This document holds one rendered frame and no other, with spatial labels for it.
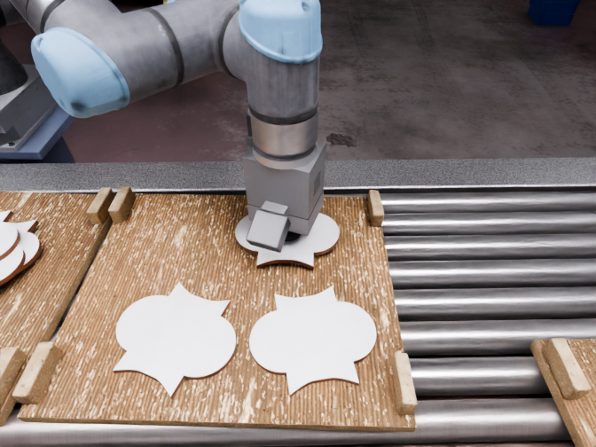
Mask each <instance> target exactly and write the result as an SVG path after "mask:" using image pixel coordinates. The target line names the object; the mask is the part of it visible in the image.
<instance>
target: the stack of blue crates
mask: <svg viewBox="0 0 596 447"><path fill-rule="evenodd" d="M580 1H581V0H530V1H529V4H530V6H529V10H528V12H527V15H528V16H529V17H530V18H531V19H532V20H533V21H534V22H535V23H536V24H537V25H547V26H569V24H570V22H571V20H572V19H573V16H574V13H575V10H576V8H577V6H578V3H580Z"/></svg>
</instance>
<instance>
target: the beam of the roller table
mask: <svg viewBox="0 0 596 447"><path fill-rule="evenodd" d="M121 186H129V187H130V188H131V190H132V191H133V193H151V194H206V195H247V193H246V186H245V178H244V170H243V163H242V161H193V162H113V163H33V164H0V192H44V193H70V194H97V195H98V192H99V191H100V189H101V188H111V189H112V191H113V194H114V195H116V194H117V192H118V191H119V189H120V187H121ZM370 190H375V191H379V193H445V192H589V191H596V157H591V158H512V159H432V160H352V161H325V176H324V194H368V193H369V191H370Z"/></svg>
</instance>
